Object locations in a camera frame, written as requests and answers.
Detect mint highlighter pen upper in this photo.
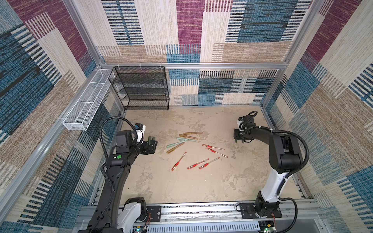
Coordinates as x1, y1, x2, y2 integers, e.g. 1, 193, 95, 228
176, 137, 197, 142

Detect mint highlighter pen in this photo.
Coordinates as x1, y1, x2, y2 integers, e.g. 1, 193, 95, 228
166, 140, 186, 148
176, 137, 197, 142

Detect white wire mesh basket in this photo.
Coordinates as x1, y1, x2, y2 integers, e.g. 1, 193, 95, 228
63, 70, 111, 131

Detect tan highlighter pen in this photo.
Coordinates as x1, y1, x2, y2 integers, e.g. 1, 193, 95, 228
179, 134, 198, 140
166, 142, 185, 154
183, 132, 203, 135

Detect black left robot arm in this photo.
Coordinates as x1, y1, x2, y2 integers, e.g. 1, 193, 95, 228
83, 116, 158, 233

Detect red pen middle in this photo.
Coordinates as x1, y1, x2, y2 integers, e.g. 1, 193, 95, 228
187, 158, 209, 170

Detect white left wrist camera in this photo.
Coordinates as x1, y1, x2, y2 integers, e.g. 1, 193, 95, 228
135, 123, 146, 144

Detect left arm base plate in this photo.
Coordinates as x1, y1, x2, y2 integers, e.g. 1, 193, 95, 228
135, 205, 161, 223

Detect red pen leftmost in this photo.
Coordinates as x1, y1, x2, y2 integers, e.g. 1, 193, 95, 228
172, 151, 187, 171

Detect mint highlighter pen lower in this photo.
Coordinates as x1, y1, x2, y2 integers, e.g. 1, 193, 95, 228
166, 140, 186, 148

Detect red pen right lower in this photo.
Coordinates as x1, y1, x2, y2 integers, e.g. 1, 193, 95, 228
199, 157, 220, 169

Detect red pen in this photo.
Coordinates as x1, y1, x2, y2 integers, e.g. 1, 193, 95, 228
206, 148, 229, 158
199, 157, 220, 169
187, 158, 209, 170
172, 151, 187, 171
202, 144, 225, 150

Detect tan highlighter pen top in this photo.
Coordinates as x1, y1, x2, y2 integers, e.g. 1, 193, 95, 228
183, 132, 203, 135

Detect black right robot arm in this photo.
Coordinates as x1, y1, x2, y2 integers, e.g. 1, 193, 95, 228
234, 111, 309, 215

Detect black wire mesh shelf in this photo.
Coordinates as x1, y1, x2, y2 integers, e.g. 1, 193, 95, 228
109, 66, 170, 110

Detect tan highlighter pen lower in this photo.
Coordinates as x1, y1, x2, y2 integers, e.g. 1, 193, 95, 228
166, 142, 185, 154

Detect green marker cap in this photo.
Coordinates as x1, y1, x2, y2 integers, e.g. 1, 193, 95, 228
148, 136, 155, 144

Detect aluminium front rail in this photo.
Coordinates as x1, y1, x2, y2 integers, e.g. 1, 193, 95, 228
131, 200, 330, 233

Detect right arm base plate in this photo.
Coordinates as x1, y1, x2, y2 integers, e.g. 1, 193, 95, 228
236, 202, 282, 219

